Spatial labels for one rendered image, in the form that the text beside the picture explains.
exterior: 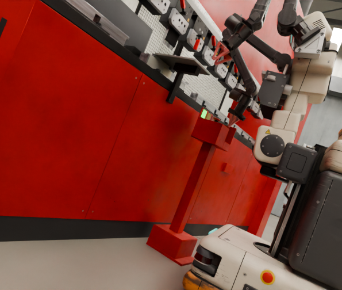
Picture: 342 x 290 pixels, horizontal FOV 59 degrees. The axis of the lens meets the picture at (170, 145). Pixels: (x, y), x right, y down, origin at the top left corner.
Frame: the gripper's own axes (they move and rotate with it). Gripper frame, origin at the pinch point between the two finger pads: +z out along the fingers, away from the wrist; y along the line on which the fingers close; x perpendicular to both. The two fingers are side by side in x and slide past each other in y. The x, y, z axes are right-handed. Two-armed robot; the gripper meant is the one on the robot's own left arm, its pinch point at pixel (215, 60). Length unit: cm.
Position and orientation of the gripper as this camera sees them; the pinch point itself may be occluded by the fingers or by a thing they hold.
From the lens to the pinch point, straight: 145.4
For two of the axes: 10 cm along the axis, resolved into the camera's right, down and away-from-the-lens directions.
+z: -7.2, 6.8, 1.4
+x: 6.1, 7.2, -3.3
